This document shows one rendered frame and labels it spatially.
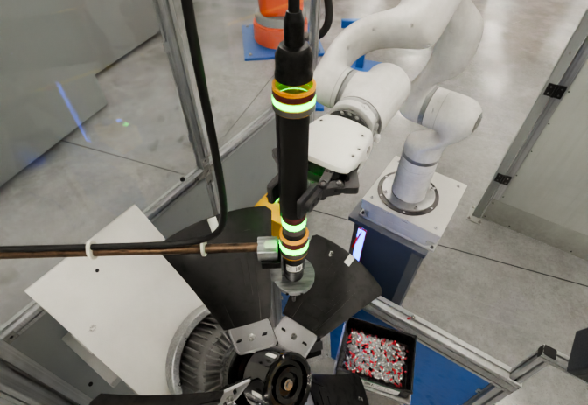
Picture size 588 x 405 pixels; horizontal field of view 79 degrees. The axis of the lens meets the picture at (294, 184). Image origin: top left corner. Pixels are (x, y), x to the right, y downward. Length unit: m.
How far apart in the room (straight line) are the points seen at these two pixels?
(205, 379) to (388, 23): 0.77
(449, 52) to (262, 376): 0.83
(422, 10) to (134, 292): 0.79
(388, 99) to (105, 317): 0.71
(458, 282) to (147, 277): 1.95
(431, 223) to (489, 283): 1.30
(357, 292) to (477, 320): 1.53
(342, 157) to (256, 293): 0.37
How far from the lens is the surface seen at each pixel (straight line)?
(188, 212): 1.54
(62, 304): 0.88
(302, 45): 0.34
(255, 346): 0.81
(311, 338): 0.87
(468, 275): 2.54
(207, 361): 0.87
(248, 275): 0.73
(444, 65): 1.02
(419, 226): 1.29
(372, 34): 0.66
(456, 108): 1.09
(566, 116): 2.34
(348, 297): 0.92
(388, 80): 0.62
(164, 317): 0.94
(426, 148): 1.16
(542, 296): 2.67
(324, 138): 0.51
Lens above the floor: 1.99
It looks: 46 degrees down
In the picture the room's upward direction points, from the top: straight up
